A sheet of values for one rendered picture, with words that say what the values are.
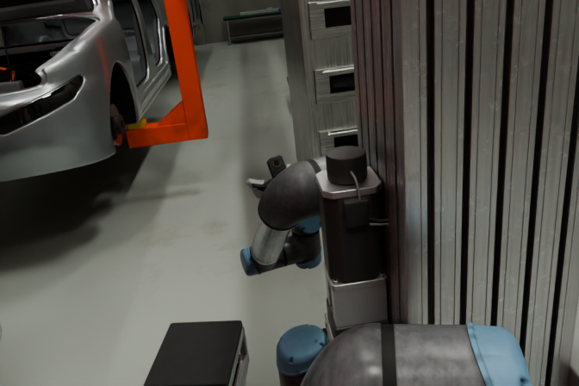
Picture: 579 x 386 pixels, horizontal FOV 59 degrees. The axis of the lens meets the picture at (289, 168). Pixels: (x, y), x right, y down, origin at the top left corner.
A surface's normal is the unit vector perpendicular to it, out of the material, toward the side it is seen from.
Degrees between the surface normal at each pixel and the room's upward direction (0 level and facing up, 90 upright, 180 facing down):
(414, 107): 90
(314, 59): 90
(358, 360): 30
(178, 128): 90
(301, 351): 7
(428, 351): 15
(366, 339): 10
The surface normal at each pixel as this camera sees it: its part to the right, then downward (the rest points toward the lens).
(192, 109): 0.10, 0.36
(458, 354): -0.15, -0.77
